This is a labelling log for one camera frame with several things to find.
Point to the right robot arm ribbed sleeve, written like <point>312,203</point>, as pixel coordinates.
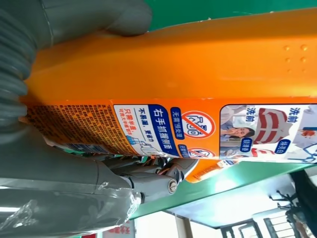
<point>12,65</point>

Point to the person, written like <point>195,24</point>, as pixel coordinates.
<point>307,193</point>

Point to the red white display stand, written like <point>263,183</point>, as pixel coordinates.
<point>118,230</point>

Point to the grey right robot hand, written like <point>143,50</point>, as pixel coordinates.
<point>49,184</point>

